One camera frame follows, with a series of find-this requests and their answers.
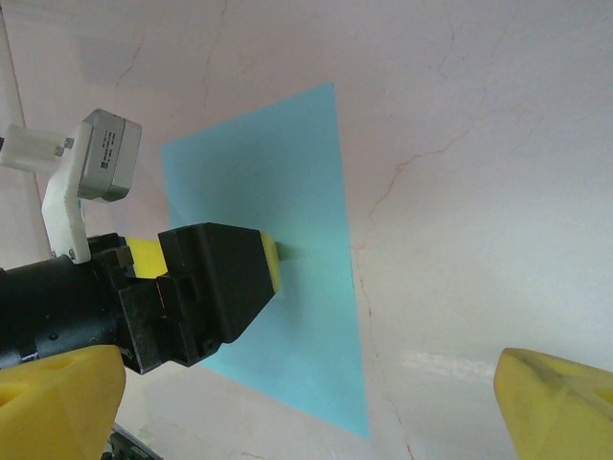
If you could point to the light blue cloth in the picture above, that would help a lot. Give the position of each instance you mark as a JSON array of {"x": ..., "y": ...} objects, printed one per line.
[{"x": 287, "y": 191}]

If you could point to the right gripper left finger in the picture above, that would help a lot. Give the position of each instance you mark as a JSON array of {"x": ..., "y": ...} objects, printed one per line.
[{"x": 52, "y": 412}]

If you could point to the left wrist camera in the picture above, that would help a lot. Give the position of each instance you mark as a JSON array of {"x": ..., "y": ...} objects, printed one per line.
[{"x": 107, "y": 158}]

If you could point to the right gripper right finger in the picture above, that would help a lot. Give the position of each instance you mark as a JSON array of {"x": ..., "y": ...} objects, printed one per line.
[{"x": 565, "y": 412}]

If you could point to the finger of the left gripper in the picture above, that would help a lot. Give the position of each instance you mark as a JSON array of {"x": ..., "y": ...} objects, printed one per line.
[
  {"x": 220, "y": 282},
  {"x": 146, "y": 259}
]

